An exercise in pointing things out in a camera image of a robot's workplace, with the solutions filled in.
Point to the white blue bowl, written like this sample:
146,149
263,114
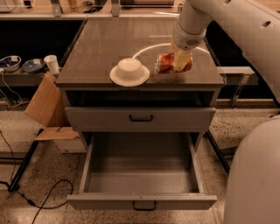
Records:
10,63

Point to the black table leg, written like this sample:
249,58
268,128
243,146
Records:
218,152
14,184

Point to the white paper cup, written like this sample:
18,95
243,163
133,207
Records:
52,64

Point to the white upside-down bowl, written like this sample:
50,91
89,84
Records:
129,73

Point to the closed grey top drawer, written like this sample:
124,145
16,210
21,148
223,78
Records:
90,119

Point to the black table leg left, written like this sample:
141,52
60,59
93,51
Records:
14,184

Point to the black table leg right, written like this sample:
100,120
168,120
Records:
218,152

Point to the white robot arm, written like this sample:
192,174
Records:
253,184

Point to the grey drawer cabinet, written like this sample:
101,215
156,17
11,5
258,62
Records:
104,41

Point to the blue patterned bowl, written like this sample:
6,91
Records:
33,66

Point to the brown cardboard box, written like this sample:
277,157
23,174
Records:
47,108

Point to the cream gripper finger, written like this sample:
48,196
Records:
182,61

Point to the open grey middle drawer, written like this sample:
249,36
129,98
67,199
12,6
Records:
141,172

